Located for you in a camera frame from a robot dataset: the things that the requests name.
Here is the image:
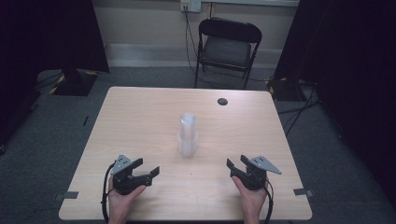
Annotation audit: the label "dark curtain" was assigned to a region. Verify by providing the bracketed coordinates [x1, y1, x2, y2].
[273, 0, 396, 202]
[0, 0, 110, 147]

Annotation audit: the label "black stand base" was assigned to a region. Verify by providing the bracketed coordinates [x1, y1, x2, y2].
[266, 77, 301, 103]
[49, 68, 100, 97]

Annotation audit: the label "black floor cables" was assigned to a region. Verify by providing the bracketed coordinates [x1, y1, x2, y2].
[277, 79, 322, 138]

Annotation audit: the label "grey tape piece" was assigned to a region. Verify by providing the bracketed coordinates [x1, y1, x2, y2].
[54, 190, 79, 202]
[292, 188, 315, 198]

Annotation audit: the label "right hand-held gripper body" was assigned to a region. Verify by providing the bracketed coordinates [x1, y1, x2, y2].
[232, 155, 283, 191]

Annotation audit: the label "stack of clear plastic cups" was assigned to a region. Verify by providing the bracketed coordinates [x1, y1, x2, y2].
[177, 112, 200, 159]

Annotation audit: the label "person's left hand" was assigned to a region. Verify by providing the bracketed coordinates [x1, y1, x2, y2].
[106, 176, 148, 219]

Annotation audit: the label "black folding chair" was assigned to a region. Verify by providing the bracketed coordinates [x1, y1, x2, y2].
[193, 17, 263, 91]

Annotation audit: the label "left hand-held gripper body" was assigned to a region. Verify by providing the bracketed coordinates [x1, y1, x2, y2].
[109, 154, 153, 196]

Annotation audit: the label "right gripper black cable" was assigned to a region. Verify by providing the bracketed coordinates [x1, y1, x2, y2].
[262, 178, 276, 224]

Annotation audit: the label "white wall socket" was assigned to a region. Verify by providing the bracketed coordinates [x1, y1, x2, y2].
[179, 0, 203, 14]

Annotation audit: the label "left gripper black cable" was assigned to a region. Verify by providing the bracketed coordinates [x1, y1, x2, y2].
[100, 162, 117, 224]

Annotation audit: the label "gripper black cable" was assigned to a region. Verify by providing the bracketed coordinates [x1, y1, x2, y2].
[262, 178, 276, 224]
[100, 162, 117, 224]

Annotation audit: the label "white wall cable duct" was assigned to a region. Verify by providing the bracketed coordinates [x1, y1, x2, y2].
[200, 0, 301, 8]

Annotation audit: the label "person's right hand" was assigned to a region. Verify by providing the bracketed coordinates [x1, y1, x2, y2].
[231, 175, 271, 219]

